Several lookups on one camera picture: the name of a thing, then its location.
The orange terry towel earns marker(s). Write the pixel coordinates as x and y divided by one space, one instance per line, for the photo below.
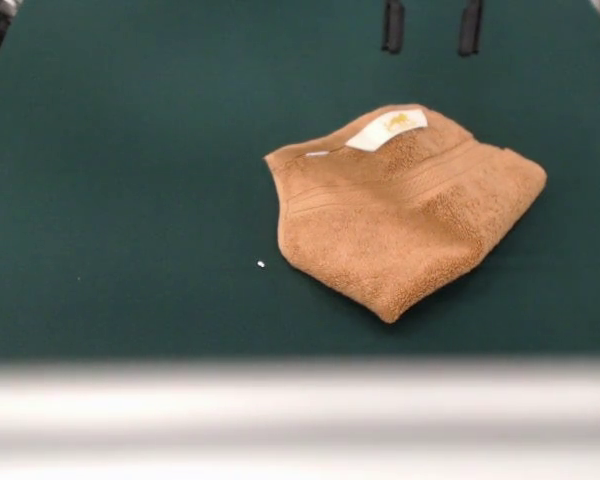
405 220

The white blurred foreground edge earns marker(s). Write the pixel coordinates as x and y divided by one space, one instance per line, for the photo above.
300 420

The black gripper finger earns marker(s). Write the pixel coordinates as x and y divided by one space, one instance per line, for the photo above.
393 27
470 27

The dark green table cloth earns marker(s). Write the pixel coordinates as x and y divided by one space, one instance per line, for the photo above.
130 200

